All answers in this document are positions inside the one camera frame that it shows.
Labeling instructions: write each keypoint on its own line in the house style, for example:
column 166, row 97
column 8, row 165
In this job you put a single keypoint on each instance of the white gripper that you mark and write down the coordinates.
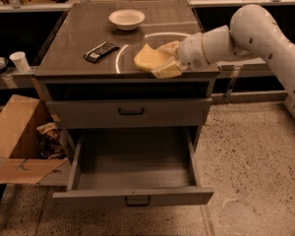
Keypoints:
column 192, row 52

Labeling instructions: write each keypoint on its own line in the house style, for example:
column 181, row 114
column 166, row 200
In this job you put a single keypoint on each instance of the yellow sponge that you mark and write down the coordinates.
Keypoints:
column 149, row 59

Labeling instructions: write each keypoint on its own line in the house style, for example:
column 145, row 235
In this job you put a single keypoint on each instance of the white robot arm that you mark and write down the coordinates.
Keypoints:
column 252, row 32

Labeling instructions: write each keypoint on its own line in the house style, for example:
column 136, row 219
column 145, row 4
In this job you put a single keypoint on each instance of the closed grey upper drawer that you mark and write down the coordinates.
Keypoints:
column 83, row 114

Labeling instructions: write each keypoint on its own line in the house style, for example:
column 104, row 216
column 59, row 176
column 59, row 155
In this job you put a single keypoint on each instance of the grey drawer cabinet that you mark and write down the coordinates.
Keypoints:
column 65, row 75

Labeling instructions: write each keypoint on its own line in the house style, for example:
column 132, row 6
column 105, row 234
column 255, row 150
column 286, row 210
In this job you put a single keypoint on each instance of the open grey lower drawer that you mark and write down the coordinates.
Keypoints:
column 140, row 167

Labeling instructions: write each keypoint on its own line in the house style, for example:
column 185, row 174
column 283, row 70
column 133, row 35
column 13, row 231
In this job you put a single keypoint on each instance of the white bowl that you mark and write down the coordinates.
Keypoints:
column 127, row 19

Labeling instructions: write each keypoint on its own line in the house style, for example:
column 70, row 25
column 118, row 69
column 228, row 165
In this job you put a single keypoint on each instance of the black snack bar wrapper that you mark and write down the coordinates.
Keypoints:
column 99, row 52

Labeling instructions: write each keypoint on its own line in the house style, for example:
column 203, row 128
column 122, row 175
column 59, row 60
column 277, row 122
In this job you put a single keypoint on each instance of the crumpled snack bag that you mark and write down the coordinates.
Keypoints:
column 50, row 146

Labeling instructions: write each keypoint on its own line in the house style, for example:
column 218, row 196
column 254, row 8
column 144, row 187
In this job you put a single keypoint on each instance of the white paper cup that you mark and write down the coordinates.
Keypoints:
column 20, row 61

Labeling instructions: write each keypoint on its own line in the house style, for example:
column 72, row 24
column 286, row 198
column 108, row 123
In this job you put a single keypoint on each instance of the brown cardboard box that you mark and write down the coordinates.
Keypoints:
column 19, row 140

